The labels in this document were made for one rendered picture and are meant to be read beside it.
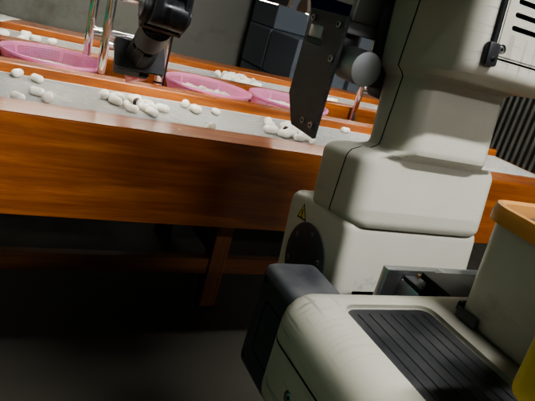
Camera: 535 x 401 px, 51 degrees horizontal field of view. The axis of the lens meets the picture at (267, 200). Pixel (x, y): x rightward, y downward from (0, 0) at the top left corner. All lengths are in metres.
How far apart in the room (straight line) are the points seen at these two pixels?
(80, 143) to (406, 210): 0.59
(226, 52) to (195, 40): 0.24
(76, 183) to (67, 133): 0.10
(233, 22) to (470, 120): 3.41
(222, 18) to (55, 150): 3.08
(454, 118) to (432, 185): 0.09
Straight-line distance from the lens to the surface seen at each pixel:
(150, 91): 1.48
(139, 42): 1.12
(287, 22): 3.67
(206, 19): 4.01
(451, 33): 0.66
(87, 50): 1.74
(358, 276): 0.73
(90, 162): 1.06
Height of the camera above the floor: 1.03
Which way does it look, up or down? 19 degrees down
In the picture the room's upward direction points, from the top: 16 degrees clockwise
